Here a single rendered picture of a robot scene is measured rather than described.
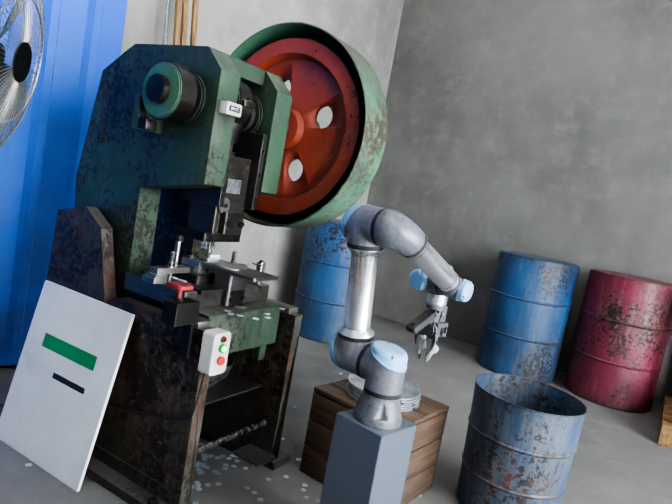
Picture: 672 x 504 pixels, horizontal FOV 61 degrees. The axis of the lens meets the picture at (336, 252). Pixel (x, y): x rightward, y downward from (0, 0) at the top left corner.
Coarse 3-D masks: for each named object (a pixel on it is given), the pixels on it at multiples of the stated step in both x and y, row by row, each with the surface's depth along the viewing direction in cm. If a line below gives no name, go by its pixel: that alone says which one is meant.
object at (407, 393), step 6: (348, 378) 224; (354, 378) 227; (360, 378) 228; (354, 384) 220; (360, 384) 221; (408, 384) 232; (414, 384) 231; (360, 390) 214; (402, 390) 223; (408, 390) 224; (414, 390) 225; (402, 396) 216; (408, 396) 217; (414, 396) 219
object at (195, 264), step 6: (198, 258) 210; (204, 258) 213; (210, 258) 215; (186, 264) 206; (192, 264) 204; (198, 264) 203; (192, 270) 204; (198, 270) 203; (204, 270) 205; (210, 270) 208
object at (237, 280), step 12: (204, 264) 202; (216, 264) 201; (228, 264) 206; (216, 276) 202; (228, 276) 199; (240, 276) 194; (252, 276) 194; (264, 276) 198; (276, 276) 202; (228, 288) 199; (240, 288) 204; (228, 300) 200; (240, 300) 206
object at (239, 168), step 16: (240, 160) 204; (240, 176) 206; (240, 192) 208; (192, 208) 204; (208, 208) 200; (224, 208) 201; (240, 208) 210; (192, 224) 204; (208, 224) 200; (224, 224) 200; (240, 224) 205
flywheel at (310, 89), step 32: (256, 64) 241; (288, 64) 236; (320, 64) 227; (320, 96) 228; (352, 96) 217; (320, 128) 228; (352, 128) 217; (288, 160) 237; (320, 160) 228; (352, 160) 218; (288, 192) 237; (320, 192) 224
